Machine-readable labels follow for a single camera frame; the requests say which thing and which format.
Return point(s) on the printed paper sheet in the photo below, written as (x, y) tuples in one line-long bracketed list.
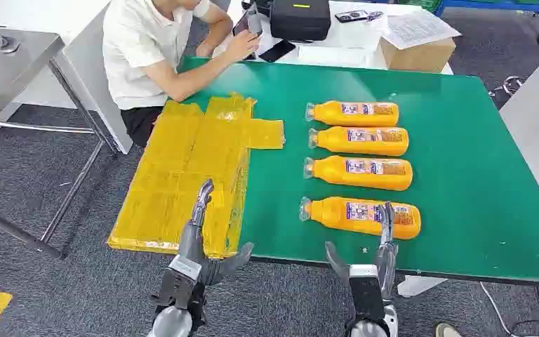
[(418, 29)]

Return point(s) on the small grey metal object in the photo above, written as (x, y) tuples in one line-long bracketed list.
[(9, 44)]

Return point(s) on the green table mat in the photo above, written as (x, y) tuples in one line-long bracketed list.
[(460, 163)]

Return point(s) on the cardboard box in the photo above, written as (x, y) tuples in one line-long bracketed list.
[(418, 58)]

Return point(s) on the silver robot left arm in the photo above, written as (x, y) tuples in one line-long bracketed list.
[(172, 323)]

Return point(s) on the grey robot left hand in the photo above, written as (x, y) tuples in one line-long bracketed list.
[(195, 244)]

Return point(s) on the person's left hand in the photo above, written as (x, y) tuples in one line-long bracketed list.
[(204, 49)]

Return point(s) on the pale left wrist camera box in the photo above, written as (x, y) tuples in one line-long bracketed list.
[(185, 267)]

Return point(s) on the yellow plastic sheet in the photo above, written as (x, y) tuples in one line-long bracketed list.
[(176, 186)]

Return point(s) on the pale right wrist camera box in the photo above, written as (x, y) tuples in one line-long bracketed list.
[(363, 271)]

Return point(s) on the person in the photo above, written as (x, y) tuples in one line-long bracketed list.
[(134, 51)]

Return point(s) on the blue metal rack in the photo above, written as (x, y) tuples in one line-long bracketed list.
[(497, 4)]

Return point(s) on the blank white paper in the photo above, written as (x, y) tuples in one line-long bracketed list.
[(334, 56)]

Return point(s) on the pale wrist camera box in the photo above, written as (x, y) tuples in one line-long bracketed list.
[(363, 271), (185, 267)]

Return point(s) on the black carrying case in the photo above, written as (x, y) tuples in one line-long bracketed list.
[(299, 21)]

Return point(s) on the steel frame table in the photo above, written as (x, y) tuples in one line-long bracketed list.
[(4, 74)]

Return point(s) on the person's right hand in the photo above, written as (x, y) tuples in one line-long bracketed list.
[(244, 45)]

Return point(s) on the smartphone with dark case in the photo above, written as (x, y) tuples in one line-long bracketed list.
[(246, 23)]

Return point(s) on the pale shoe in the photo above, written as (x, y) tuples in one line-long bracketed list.
[(447, 331)]

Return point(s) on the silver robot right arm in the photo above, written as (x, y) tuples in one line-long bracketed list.
[(367, 302)]

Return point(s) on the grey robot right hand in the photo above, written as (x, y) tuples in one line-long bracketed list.
[(386, 260)]

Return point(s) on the green crate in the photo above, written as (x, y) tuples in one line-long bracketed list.
[(425, 4)]

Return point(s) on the black smartphone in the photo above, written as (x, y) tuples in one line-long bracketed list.
[(276, 51)]

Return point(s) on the white table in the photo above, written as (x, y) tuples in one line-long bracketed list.
[(353, 37)]

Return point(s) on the small black device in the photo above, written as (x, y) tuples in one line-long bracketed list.
[(351, 16)]

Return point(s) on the orange drink bottle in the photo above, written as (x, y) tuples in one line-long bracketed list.
[(330, 172), (334, 141), (330, 215), (330, 113)]

